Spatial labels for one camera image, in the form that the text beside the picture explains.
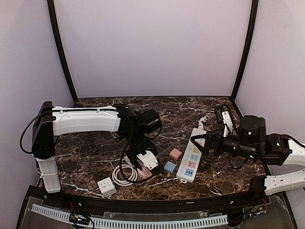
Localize pink plug adapter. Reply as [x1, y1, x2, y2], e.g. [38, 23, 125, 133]
[170, 148, 183, 160]

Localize pink cube socket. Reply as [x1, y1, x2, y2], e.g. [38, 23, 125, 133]
[137, 161, 154, 179]

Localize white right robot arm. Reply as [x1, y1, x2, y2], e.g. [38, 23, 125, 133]
[190, 115, 305, 196]

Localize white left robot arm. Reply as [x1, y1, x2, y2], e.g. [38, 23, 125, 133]
[20, 101, 163, 194]

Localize blue plug adapter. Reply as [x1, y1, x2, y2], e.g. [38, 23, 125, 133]
[164, 161, 177, 175]

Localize white multicolour power strip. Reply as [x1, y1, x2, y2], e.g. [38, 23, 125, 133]
[176, 139, 202, 184]

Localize white cube socket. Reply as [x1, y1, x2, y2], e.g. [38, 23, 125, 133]
[97, 177, 117, 197]

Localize small circuit board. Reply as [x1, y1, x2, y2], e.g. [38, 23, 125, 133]
[69, 213, 90, 225]

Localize white power strip cable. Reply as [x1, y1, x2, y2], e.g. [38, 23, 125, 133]
[197, 115, 208, 131]

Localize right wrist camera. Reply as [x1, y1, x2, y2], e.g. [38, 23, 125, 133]
[214, 104, 238, 137]

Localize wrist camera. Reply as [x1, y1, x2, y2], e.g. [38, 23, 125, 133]
[214, 104, 238, 137]
[137, 150, 160, 174]

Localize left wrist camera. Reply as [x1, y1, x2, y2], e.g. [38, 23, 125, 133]
[137, 150, 160, 174]

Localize white coiled socket cable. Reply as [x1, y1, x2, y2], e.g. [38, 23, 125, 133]
[111, 157, 140, 187]

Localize left black frame post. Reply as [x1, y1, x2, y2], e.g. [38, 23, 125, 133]
[47, 0, 78, 103]

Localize black frame post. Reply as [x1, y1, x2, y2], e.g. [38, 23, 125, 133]
[47, 0, 78, 103]
[230, 0, 259, 103]

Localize black front table rail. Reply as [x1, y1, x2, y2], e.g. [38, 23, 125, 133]
[59, 188, 260, 214]

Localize grey slotted cable duct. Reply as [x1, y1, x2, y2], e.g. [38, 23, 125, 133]
[31, 204, 228, 229]

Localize right black frame post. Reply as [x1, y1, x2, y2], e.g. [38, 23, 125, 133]
[230, 0, 259, 103]

